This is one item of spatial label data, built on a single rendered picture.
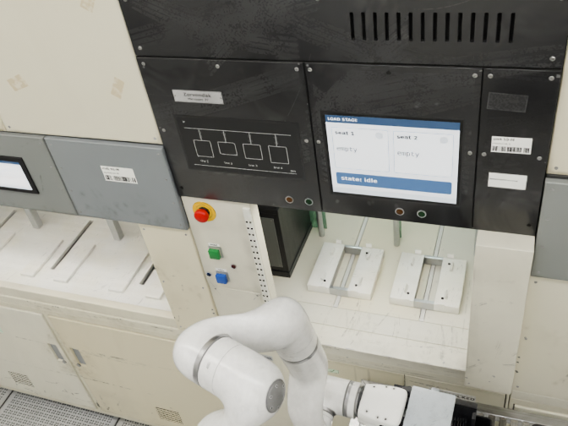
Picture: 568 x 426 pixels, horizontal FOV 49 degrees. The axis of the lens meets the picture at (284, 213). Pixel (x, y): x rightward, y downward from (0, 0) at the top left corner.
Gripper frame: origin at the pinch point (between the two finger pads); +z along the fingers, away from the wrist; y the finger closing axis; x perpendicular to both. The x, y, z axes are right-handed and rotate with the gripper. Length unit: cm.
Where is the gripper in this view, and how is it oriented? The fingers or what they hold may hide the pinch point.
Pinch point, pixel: (427, 417)
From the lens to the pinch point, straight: 152.4
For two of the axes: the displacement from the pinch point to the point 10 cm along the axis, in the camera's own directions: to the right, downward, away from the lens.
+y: -3.5, 6.3, -6.9
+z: 9.3, 1.3, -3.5
